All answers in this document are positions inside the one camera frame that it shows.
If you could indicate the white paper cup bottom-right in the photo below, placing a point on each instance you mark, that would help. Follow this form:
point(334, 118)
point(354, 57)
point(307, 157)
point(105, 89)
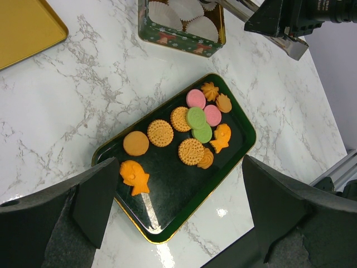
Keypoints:
point(203, 27)

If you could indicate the orange fish cookie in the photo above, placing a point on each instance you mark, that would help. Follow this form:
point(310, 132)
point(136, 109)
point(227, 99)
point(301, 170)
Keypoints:
point(134, 175)
point(222, 136)

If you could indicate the orange star swirl cookie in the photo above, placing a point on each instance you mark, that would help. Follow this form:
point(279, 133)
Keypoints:
point(210, 91)

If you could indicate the green round cookie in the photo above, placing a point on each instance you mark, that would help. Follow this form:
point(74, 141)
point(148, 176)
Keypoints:
point(195, 118)
point(203, 134)

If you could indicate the dotted orange round cookie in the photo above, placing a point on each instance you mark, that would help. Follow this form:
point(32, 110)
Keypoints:
point(160, 133)

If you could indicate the plain orange round cookie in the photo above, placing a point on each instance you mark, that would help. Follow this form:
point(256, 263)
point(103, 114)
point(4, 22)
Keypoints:
point(136, 143)

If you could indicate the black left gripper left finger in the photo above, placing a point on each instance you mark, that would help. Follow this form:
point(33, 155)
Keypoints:
point(62, 225)

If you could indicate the green christmas cookie tin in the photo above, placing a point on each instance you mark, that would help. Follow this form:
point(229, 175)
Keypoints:
point(155, 33)

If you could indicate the orange fish cookie left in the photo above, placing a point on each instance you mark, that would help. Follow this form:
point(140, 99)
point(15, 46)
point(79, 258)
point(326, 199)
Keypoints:
point(134, 175)

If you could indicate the white paper cup top-right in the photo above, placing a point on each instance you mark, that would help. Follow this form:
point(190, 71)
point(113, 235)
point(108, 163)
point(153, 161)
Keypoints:
point(187, 10)

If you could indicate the orange fish cookie right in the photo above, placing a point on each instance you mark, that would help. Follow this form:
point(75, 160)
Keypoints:
point(222, 136)

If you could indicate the pink round cookie lower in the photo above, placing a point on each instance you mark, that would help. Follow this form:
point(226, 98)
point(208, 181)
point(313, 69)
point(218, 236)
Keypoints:
point(213, 115)

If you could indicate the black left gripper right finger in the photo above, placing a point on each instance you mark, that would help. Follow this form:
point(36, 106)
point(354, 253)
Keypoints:
point(295, 224)

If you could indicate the gold tin lid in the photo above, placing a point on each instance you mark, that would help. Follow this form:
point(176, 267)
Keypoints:
point(28, 28)

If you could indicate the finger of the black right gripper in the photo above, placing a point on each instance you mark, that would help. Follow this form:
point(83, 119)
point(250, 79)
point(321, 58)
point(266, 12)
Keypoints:
point(272, 19)

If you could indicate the pink round cookie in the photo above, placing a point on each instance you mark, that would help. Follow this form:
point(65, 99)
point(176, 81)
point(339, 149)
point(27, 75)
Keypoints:
point(213, 115)
point(195, 98)

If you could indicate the dark green rectangular tray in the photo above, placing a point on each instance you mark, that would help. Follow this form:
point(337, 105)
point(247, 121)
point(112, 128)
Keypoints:
point(176, 190)

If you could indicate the pink round cookie upper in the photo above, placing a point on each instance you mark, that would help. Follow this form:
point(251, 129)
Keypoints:
point(195, 98)

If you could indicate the orange flower cookie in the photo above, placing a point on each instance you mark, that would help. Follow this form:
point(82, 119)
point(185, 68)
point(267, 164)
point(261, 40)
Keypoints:
point(223, 103)

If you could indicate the aluminium front rail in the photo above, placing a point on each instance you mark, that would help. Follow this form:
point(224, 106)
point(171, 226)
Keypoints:
point(336, 177)

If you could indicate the metal serving tongs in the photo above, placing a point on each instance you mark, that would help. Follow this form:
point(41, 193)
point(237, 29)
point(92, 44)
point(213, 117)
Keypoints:
point(244, 10)

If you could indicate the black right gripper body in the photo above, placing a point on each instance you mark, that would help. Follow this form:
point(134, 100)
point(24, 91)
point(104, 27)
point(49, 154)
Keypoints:
point(306, 16)

